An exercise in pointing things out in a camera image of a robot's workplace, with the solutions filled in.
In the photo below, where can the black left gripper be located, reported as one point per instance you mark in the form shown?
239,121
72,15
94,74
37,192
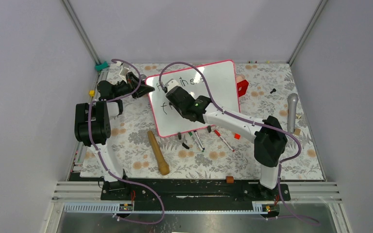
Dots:
132,82

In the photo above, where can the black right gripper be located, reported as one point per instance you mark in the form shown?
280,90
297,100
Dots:
178,109

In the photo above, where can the pink framed whiteboard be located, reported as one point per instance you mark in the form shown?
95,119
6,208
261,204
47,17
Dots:
221,79

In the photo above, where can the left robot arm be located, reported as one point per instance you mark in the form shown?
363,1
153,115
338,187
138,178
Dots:
92,124

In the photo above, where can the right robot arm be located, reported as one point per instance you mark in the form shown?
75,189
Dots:
267,136

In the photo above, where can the blue whiteboard marker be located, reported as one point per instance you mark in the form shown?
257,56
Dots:
199,140

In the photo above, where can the green whiteboard marker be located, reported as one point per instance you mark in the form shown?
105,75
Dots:
196,141

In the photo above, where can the red whiteboard marker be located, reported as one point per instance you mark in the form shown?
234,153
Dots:
224,140

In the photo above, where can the black marker cap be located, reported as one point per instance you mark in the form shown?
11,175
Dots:
185,146

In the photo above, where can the teal clamp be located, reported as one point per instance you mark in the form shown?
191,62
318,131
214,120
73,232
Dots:
101,66

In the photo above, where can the small yellow cube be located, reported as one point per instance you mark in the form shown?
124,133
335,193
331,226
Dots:
92,93

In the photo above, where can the large red block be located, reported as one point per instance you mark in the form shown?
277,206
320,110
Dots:
242,87

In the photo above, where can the gold toy microphone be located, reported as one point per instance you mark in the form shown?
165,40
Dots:
163,166

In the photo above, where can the small brown cube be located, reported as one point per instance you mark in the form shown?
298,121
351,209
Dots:
229,179

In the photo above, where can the silver toy microphone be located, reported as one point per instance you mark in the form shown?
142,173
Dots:
292,105

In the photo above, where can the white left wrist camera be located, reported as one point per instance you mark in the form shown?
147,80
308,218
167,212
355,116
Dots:
124,68

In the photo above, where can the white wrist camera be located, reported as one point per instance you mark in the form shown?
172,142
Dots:
169,85
124,68

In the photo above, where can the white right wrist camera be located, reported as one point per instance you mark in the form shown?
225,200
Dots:
169,85

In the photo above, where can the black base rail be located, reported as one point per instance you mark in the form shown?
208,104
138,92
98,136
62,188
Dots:
189,194

